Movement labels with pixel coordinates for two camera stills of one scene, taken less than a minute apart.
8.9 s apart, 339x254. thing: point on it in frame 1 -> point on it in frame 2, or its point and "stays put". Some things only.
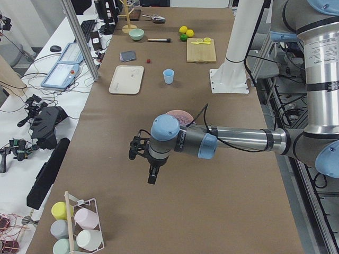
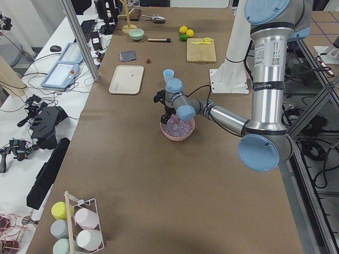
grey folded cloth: [128, 55] stays put
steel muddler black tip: [159, 40] stays put
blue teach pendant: [61, 75] stays put
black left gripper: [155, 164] -> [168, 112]
